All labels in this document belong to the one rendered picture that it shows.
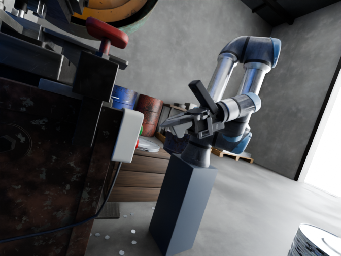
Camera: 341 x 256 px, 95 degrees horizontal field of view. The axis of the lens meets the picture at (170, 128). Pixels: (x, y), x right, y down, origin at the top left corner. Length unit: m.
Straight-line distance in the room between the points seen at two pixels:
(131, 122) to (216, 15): 5.11
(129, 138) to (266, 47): 0.68
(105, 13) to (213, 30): 4.34
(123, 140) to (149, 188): 0.82
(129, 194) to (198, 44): 4.28
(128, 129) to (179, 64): 4.11
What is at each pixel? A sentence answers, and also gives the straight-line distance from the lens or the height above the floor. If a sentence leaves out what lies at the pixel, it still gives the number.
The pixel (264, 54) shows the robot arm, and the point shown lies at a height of 1.00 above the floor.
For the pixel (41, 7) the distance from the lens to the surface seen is 0.72.
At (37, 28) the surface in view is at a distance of 0.64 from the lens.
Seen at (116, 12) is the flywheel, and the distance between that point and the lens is 1.09.
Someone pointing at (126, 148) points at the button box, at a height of 0.53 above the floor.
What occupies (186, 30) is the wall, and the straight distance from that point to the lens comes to 4.75.
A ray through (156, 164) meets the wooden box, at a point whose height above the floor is 0.28.
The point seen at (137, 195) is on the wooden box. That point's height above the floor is 0.05.
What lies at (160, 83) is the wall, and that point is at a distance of 4.20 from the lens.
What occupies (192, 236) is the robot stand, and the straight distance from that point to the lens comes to 0.98.
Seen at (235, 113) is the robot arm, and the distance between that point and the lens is 0.54.
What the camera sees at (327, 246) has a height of 0.31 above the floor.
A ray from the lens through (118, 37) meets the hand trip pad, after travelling 0.32.
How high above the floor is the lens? 0.65
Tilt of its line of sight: 5 degrees down
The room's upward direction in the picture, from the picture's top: 17 degrees clockwise
